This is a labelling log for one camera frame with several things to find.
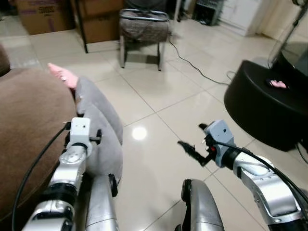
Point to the printed brown cardboard box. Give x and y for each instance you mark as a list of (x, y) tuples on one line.
[(43, 17)]

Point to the black plastic crate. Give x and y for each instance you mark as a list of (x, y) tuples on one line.
[(208, 12)]

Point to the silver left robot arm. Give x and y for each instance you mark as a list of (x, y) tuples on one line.
[(67, 168)]

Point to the black metal rack leg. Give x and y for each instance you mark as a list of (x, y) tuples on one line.
[(79, 24)]

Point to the black table with pole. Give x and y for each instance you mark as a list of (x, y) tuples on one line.
[(296, 55)]

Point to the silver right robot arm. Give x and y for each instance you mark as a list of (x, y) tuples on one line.
[(262, 185)]

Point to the white cabinet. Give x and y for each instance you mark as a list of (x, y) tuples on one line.
[(243, 14)]

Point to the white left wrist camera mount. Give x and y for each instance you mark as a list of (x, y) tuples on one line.
[(79, 130)]

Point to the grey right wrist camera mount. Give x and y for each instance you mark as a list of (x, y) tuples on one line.
[(221, 137)]

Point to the black round ottoman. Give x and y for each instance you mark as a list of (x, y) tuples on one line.
[(260, 110)]

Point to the metal frame fabric chair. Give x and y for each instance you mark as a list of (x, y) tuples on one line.
[(144, 29)]

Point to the plain brown cardboard box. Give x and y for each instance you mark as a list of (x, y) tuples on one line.
[(101, 21)]

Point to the silver right robot leg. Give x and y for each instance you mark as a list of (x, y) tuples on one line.
[(202, 207)]

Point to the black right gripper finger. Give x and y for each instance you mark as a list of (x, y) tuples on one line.
[(186, 147), (197, 158)]

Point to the pink plush toy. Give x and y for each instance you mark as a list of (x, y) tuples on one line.
[(65, 74)]

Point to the small pink object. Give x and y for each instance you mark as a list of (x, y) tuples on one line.
[(278, 84)]

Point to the silver robot leg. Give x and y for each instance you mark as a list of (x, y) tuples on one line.
[(102, 207), (202, 207)]

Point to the silver left robot leg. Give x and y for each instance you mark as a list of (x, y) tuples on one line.
[(102, 207)]

